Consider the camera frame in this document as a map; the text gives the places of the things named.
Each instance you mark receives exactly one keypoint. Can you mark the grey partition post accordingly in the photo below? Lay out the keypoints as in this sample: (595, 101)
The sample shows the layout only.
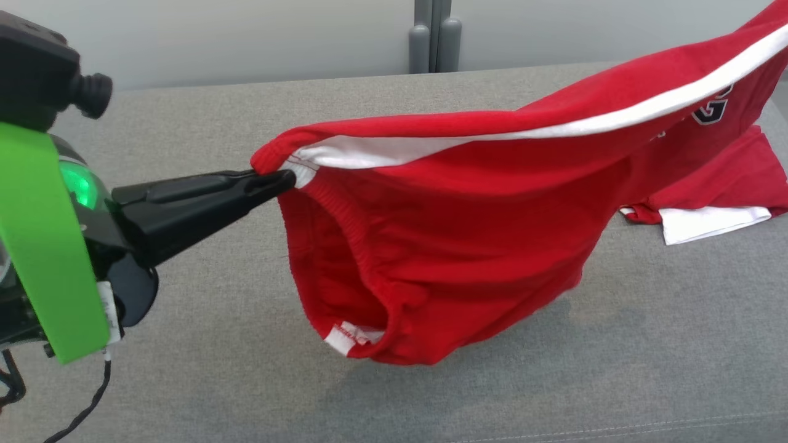
(434, 43)

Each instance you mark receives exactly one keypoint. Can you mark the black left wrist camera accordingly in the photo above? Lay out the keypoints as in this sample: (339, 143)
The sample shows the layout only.
(31, 67)

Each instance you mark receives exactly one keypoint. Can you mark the red Bulls 23 jersey shirt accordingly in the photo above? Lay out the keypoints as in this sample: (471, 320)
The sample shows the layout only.
(739, 178)

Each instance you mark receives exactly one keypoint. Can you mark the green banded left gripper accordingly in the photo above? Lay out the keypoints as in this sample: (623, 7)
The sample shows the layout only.
(43, 246)

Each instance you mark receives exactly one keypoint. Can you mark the red shorts with white stripe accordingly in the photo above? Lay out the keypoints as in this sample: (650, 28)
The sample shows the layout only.
(462, 246)

